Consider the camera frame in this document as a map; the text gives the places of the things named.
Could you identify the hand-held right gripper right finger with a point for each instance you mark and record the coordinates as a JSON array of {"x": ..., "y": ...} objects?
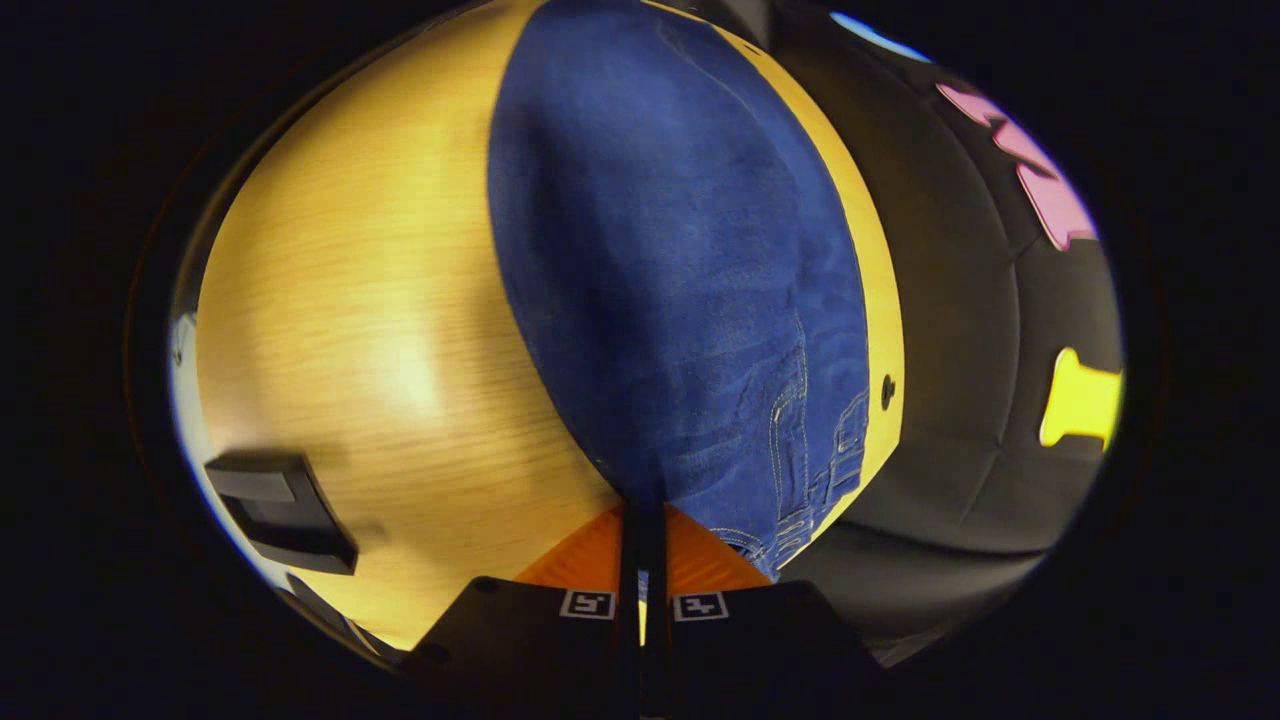
[{"x": 655, "y": 650}]

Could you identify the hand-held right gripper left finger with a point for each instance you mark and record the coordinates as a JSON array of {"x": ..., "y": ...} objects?
[{"x": 628, "y": 560}]

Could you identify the blue denim jeans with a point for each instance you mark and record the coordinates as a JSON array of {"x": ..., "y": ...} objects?
[{"x": 660, "y": 250}]

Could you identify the black box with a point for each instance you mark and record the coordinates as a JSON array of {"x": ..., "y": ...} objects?
[{"x": 285, "y": 510}]

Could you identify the black backdrop cloth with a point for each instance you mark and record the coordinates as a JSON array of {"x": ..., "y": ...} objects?
[{"x": 950, "y": 350}]

